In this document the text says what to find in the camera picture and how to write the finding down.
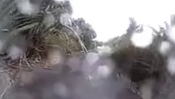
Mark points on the dark green bush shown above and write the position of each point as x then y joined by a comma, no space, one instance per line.
140,62

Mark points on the tall green grass clump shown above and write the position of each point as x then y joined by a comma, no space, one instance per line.
29,22

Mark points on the distant dark trees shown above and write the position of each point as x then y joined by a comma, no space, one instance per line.
85,31

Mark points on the grey dirt path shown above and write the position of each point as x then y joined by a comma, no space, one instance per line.
79,91

